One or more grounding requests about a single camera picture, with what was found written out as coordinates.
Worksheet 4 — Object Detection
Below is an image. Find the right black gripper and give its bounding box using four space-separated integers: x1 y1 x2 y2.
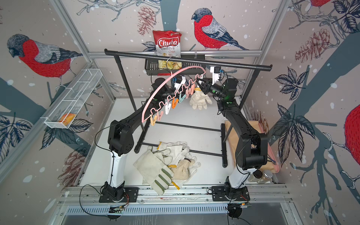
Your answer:
194 78 225 102

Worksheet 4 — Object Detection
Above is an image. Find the pink clip hanger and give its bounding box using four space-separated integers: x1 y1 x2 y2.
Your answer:
141 66 206 125

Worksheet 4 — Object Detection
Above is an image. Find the black clothes rack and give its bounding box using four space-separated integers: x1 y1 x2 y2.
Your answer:
108 58 272 170

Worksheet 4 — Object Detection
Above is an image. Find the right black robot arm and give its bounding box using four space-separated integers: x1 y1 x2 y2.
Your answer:
196 78 268 202

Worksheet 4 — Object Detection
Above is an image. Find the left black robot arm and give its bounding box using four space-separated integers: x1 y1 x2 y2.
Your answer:
99 78 175 203

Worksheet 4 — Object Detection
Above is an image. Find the orange clothespin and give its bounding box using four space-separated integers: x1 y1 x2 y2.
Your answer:
172 98 179 109

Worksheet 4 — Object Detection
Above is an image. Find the white clothespin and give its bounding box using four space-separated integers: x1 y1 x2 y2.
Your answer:
164 102 172 115

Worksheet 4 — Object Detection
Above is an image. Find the mint green clothespin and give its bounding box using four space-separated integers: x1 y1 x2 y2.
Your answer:
179 93 187 103

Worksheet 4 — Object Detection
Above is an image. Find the yellow clothespin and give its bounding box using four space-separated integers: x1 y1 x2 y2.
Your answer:
150 115 158 126

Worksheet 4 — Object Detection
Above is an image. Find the red cassava chips bag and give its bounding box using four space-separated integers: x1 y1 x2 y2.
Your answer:
153 31 182 70

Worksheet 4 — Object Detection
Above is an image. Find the white yellow-trim work glove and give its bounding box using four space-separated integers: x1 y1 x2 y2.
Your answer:
154 142 192 166

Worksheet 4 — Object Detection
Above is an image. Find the green-striped leather glove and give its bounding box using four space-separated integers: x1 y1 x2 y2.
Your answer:
134 147 174 195

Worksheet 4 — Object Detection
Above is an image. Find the glass spice jar dark lid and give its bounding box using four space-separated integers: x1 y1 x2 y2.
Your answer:
248 169 263 182

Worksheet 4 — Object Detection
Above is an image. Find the orange snack packet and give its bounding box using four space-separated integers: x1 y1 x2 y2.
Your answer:
58 113 77 126

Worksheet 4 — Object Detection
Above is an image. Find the tan pink-edged placemat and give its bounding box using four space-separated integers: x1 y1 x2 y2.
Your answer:
228 120 280 173

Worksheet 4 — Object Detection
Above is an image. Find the glass spice jar silver lid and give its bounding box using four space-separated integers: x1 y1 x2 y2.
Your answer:
257 170 273 184

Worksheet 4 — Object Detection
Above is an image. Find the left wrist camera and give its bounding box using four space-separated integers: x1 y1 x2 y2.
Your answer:
174 76 186 90

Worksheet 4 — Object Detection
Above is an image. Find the dark wall basket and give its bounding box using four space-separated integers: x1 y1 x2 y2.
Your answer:
145 59 206 76

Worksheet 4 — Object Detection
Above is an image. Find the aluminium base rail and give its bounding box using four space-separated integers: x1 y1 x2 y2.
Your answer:
56 184 293 218

